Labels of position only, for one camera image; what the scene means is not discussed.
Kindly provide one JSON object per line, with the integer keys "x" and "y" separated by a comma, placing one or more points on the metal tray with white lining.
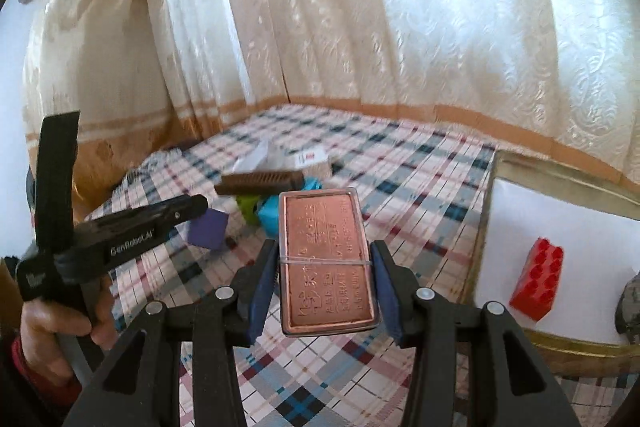
{"x": 510, "y": 227}

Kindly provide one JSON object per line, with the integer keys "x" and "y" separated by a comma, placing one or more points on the copper embossed tin box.
{"x": 325, "y": 267}

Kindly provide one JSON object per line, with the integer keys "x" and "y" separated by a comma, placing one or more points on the purple block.
{"x": 207, "y": 229}

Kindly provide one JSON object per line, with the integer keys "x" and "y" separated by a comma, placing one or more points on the cyan building block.
{"x": 267, "y": 217}

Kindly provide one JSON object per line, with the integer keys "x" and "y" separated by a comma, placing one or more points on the brown comb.
{"x": 260, "y": 183}

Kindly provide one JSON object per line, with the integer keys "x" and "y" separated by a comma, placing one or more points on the red building block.
{"x": 537, "y": 279}

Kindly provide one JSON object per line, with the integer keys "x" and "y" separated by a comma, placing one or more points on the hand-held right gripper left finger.
{"x": 265, "y": 289}

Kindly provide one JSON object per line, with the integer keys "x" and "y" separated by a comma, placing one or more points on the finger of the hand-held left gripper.
{"x": 57, "y": 177}
{"x": 190, "y": 207}

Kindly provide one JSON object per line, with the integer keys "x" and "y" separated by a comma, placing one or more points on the person's left hand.
{"x": 55, "y": 332}

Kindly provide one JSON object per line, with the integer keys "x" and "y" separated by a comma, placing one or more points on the cream curtain with orange band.
{"x": 350, "y": 17}

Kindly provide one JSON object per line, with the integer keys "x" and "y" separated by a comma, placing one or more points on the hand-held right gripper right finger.
{"x": 387, "y": 292}

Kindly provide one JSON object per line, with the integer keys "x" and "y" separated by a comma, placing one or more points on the white folded paper box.
{"x": 252, "y": 157}

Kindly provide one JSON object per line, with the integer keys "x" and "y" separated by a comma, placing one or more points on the green building block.
{"x": 247, "y": 207}

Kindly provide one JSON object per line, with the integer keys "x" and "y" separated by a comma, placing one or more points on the white box with red label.
{"x": 314, "y": 159}

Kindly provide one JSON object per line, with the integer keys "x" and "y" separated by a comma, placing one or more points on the camouflage hair claw clip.
{"x": 629, "y": 304}

